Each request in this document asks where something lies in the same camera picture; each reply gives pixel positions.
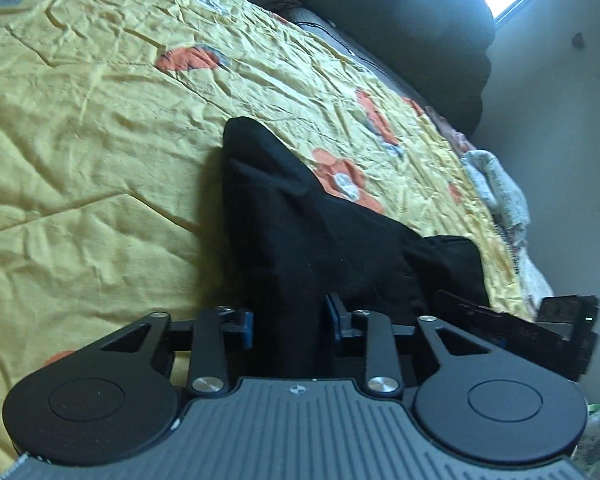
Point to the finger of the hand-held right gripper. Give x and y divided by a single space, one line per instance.
480 317
570 330

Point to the dark padded headboard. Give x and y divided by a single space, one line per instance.
405 20

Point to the white patterned crumpled cloth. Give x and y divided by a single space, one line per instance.
502 190

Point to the dark grey pillow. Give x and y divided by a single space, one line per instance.
360 55

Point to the wall socket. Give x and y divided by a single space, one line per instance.
577 41

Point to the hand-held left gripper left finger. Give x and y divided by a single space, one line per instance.
249 325

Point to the black pants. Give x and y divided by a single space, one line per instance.
280 235

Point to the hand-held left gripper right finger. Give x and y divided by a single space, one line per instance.
334 317

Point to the brown patterned cloth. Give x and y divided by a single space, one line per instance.
447 127

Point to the yellow floral blanket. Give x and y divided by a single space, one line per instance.
105 135

